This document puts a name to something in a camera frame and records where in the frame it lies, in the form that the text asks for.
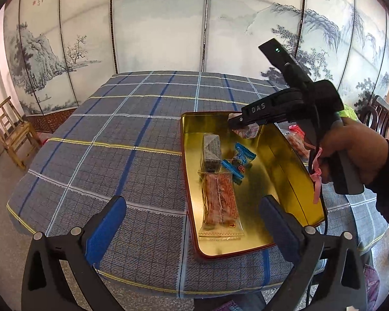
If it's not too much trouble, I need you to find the grey wrapped snack bar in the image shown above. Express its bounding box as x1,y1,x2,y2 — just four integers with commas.
202,133,222,173

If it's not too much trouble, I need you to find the orange cracker packet clear wrap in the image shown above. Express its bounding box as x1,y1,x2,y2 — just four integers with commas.
198,170,245,241

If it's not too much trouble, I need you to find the grey plaid tablecloth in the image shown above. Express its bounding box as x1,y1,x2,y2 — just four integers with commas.
6,71,389,299

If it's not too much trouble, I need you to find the pink ribbon strap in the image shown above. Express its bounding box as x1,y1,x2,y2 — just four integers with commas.
308,141,325,203

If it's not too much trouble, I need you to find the pink candy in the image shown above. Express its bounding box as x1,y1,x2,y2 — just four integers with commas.
232,125,260,139

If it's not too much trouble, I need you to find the dark wooden chair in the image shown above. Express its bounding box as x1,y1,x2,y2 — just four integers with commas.
358,95,389,140

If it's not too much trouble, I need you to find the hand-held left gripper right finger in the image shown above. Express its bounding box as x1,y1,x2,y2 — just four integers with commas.
259,195,367,311

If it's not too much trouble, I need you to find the purple cloth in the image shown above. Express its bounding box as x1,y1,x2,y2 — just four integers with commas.
365,264,380,311

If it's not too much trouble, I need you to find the light wooden chair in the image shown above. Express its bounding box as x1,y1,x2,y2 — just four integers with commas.
0,96,41,171

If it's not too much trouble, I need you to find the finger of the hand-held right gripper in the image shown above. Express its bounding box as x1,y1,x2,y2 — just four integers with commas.
227,112,267,131

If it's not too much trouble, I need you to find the blue wrapped candy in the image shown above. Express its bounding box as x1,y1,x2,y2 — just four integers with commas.
221,159,245,185
235,143,256,169

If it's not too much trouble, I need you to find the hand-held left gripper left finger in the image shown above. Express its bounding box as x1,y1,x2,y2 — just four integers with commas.
21,195,128,311

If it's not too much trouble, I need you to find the orange-red snack packet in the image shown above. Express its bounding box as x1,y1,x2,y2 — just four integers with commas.
286,134,312,163

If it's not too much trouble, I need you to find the green snack packet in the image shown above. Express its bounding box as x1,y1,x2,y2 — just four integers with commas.
342,104,359,122

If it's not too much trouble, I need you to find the person's right hand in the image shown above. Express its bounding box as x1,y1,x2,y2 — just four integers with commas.
319,117,389,190

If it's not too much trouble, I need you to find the painted folding screen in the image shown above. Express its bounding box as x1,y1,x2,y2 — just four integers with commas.
3,0,389,117

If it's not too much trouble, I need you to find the red tin box gold inside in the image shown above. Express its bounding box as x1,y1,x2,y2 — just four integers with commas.
180,111,328,261

